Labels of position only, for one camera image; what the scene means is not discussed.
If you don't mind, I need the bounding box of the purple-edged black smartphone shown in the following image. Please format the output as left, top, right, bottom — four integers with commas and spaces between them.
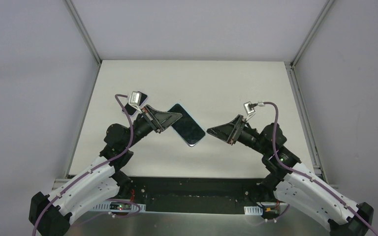
122, 91, 148, 117

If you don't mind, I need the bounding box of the right white cable duct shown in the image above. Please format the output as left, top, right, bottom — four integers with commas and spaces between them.
244, 206, 263, 216

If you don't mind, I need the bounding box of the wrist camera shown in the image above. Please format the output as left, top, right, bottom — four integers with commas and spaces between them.
128, 91, 142, 111
243, 102, 258, 121

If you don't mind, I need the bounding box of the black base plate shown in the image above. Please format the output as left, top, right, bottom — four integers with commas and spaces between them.
115, 177, 277, 214

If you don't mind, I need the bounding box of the left aluminium frame post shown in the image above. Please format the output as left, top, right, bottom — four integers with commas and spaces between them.
64, 0, 102, 67

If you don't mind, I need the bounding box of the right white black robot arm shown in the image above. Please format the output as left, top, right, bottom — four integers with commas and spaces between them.
207, 115, 374, 236

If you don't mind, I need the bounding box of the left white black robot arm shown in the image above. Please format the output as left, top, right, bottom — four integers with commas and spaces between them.
29, 105, 183, 236

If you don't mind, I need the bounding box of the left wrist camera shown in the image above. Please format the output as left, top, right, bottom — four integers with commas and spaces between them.
128, 91, 142, 111

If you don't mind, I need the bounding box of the right aluminium frame post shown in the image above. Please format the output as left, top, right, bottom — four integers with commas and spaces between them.
290, 0, 336, 69

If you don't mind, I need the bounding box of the aluminium frame post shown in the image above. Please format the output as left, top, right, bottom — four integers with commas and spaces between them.
64, 0, 102, 67
290, 0, 336, 69

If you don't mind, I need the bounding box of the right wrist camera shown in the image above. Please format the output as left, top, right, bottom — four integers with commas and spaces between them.
243, 102, 258, 121

